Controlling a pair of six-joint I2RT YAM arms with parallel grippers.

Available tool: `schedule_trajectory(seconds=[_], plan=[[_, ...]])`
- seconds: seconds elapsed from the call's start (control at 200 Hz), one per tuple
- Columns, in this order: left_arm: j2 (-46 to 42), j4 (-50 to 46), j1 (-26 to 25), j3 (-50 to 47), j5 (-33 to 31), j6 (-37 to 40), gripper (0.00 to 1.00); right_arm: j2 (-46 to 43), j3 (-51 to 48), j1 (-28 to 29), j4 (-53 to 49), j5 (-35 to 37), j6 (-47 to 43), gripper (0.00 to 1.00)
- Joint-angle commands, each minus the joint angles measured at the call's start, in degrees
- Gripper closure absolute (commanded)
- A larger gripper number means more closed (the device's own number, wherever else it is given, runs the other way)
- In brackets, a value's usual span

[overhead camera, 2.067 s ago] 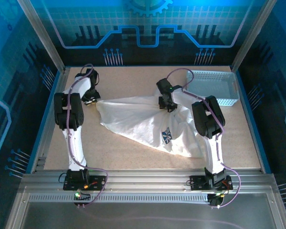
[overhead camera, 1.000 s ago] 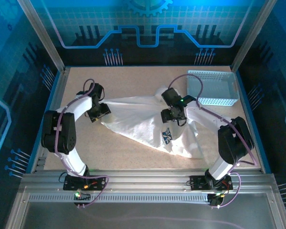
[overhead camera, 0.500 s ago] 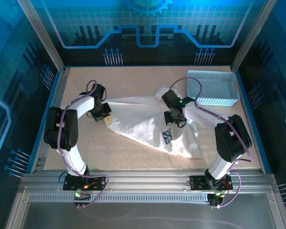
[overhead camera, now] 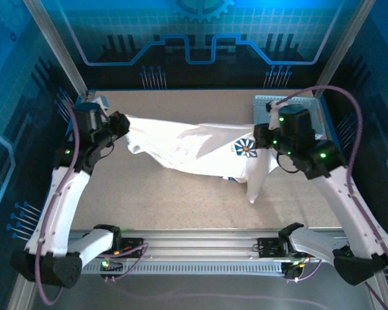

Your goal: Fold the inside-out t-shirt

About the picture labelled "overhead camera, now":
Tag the light grey perforated basket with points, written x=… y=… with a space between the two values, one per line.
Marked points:
x=262 y=100

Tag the white printed t-shirt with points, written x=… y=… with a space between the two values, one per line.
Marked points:
x=197 y=145

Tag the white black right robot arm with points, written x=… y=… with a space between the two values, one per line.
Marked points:
x=349 y=206

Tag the black controller box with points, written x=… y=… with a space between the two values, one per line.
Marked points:
x=291 y=272
x=114 y=267

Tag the grey metal panel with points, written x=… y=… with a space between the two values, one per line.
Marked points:
x=197 y=294

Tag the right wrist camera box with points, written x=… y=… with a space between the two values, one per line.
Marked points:
x=273 y=113

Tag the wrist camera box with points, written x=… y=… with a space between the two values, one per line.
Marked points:
x=93 y=105
x=273 y=113

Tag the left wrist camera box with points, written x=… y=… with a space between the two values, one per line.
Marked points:
x=93 y=105

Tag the aluminium frame post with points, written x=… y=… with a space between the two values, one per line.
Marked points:
x=55 y=48
x=342 y=48

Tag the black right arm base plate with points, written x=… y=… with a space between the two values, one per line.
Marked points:
x=268 y=247

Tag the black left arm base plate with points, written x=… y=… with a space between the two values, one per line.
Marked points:
x=132 y=243

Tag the aluminium mounting rail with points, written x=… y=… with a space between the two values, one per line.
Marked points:
x=197 y=242

